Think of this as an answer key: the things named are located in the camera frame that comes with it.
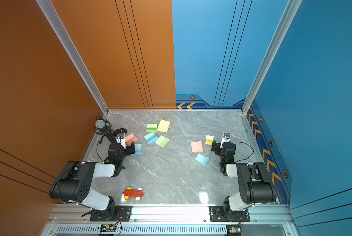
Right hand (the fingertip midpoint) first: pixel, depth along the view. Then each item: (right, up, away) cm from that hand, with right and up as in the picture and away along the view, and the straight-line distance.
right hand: (222, 141), depth 94 cm
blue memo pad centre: (-48, +2, +7) cm, 48 cm away
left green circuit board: (-62, -39, -23) cm, 77 cm away
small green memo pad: (-49, +8, +15) cm, 51 cm away
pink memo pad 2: (-16, -4, +4) cm, 17 cm away
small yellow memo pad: (-7, 0, +8) cm, 11 cm away
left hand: (-63, +1, 0) cm, 63 cm away
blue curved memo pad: (-13, -11, -2) cm, 17 cm away
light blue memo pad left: (-55, -5, +2) cm, 56 cm away
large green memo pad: (-40, -1, +6) cm, 40 cm away
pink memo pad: (-62, +1, +7) cm, 63 cm away
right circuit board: (-1, -40, -23) cm, 46 cm away
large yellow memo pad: (-40, +10, +15) cm, 44 cm away
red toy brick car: (-55, -26, -16) cm, 62 cm away
